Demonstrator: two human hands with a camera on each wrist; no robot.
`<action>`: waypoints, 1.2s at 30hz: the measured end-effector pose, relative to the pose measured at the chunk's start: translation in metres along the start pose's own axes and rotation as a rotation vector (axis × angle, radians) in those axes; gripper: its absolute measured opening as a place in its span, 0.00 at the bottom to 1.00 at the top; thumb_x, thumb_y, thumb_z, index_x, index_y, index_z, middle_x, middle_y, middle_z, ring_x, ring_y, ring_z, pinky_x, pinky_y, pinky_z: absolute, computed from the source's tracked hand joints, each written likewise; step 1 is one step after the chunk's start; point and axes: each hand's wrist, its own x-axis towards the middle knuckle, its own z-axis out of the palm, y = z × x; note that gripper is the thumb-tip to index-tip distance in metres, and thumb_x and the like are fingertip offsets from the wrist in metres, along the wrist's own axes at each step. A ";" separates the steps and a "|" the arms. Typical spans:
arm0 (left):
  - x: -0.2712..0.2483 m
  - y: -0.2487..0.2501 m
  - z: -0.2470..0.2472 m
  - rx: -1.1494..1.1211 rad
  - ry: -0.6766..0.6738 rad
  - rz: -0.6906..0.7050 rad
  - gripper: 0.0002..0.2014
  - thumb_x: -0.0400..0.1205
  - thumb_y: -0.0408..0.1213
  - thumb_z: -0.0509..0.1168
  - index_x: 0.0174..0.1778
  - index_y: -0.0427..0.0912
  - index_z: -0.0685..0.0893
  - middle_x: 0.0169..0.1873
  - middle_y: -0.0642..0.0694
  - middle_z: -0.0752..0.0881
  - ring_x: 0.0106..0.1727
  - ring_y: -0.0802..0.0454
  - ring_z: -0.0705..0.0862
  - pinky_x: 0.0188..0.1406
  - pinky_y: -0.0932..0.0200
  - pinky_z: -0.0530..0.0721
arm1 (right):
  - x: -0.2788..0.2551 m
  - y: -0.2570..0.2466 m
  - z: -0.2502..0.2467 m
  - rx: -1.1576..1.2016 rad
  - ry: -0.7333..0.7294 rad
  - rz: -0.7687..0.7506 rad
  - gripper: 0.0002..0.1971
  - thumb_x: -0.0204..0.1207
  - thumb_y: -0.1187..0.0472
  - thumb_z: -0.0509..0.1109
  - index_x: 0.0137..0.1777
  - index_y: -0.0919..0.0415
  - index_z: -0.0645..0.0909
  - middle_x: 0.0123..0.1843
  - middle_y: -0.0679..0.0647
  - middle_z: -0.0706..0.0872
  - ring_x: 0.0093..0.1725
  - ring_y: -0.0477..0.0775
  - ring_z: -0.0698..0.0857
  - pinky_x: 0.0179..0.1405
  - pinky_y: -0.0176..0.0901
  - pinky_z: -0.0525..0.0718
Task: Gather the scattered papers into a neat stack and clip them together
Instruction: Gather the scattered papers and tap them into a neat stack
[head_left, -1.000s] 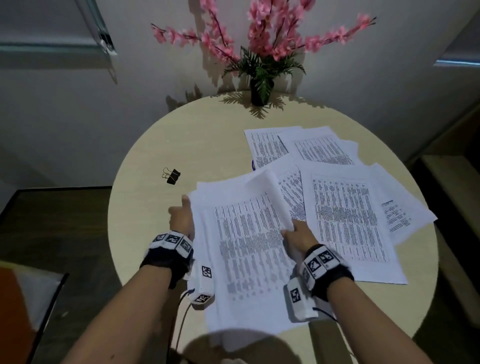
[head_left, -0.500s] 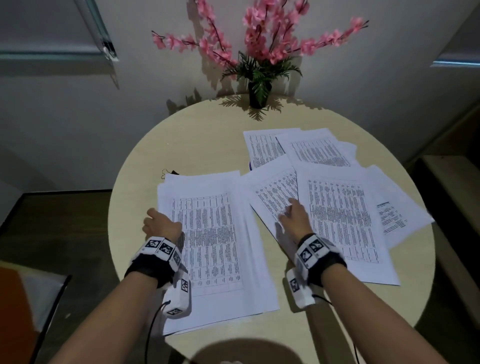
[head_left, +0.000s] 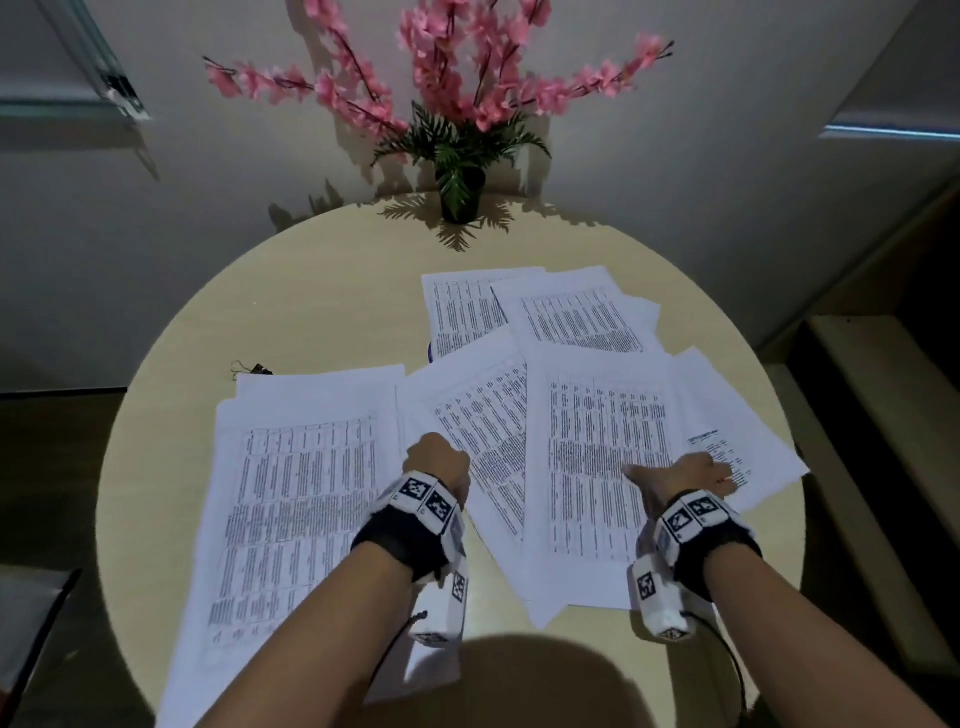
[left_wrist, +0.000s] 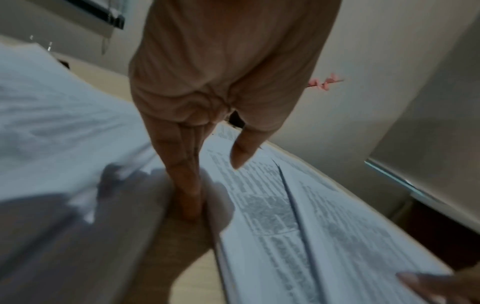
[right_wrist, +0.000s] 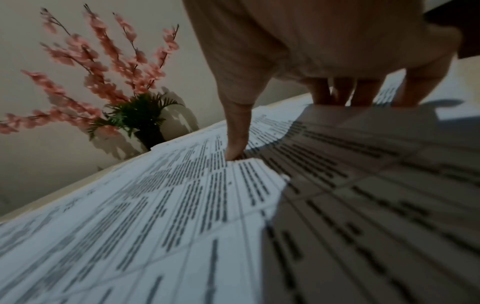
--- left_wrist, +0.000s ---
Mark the person's left hand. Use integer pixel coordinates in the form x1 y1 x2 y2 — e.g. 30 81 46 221
128 0 342 221

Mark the person's right hand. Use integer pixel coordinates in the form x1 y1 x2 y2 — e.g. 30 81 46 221
395 261 480 304

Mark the stack of white printed papers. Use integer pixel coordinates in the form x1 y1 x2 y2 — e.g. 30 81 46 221
202 123 457 304

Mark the printed paper sheet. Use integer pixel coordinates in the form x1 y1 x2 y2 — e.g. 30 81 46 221
0 38 172 304

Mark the black vase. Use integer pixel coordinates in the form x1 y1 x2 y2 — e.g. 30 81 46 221
227 109 247 129

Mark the pink artificial flower bouquet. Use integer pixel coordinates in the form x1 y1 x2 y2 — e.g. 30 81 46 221
306 74 345 92

